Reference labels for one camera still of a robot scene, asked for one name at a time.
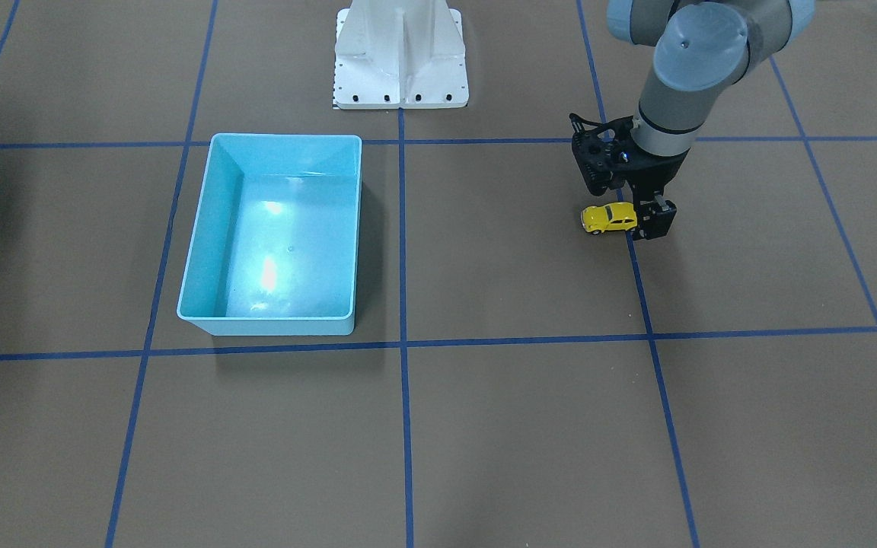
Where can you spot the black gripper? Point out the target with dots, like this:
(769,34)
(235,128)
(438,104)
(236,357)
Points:
(658,173)

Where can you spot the yellow beetle toy car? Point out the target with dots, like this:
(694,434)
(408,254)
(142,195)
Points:
(611,217)

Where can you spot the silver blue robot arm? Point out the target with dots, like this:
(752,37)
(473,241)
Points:
(700,48)

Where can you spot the light blue plastic bin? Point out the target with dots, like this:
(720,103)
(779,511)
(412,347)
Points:
(275,239)

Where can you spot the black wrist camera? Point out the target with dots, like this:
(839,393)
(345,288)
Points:
(597,148)

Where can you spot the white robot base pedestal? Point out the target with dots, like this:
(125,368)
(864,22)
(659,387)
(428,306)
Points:
(399,55)

